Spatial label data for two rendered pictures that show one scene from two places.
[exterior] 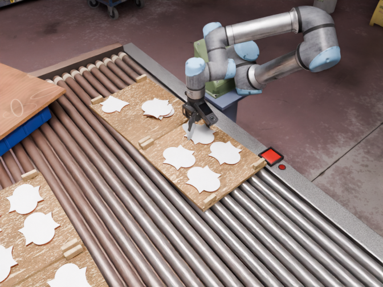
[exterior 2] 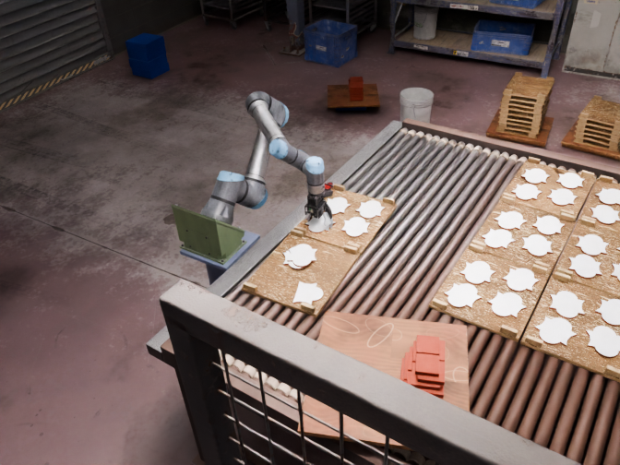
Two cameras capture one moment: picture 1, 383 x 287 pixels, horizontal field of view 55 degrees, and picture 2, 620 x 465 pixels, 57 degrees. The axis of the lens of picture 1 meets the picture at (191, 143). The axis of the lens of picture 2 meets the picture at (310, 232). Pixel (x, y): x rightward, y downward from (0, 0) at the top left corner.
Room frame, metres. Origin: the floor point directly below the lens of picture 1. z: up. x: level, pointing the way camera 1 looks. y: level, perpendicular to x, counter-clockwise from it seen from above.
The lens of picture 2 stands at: (1.93, 1.96, 2.55)
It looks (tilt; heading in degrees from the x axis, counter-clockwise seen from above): 38 degrees down; 251
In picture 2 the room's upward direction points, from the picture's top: 3 degrees counter-clockwise
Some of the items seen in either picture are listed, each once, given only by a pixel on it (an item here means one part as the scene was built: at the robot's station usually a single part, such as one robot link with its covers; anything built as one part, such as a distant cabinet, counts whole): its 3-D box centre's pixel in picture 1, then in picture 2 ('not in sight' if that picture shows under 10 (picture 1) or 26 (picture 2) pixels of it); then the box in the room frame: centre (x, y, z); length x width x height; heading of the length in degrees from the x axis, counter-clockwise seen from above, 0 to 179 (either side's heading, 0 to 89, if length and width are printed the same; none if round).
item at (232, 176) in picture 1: (201, 157); (346, 219); (1.05, -0.04, 0.93); 0.41 x 0.35 x 0.02; 40
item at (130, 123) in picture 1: (143, 110); (302, 271); (1.37, 0.23, 0.93); 0.41 x 0.35 x 0.02; 41
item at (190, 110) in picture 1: (195, 105); (315, 202); (1.20, -0.02, 1.08); 0.09 x 0.08 x 0.12; 40
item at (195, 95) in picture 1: (195, 90); (316, 186); (1.19, -0.02, 1.16); 0.08 x 0.08 x 0.05
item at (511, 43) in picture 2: not in sight; (503, 37); (-2.29, -3.24, 0.25); 0.62 x 0.42 x 0.22; 136
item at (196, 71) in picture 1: (196, 73); (315, 171); (1.20, -0.03, 1.24); 0.09 x 0.08 x 0.11; 102
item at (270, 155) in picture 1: (271, 156); not in sight; (1.04, -0.33, 0.92); 0.06 x 0.06 x 0.01; 36
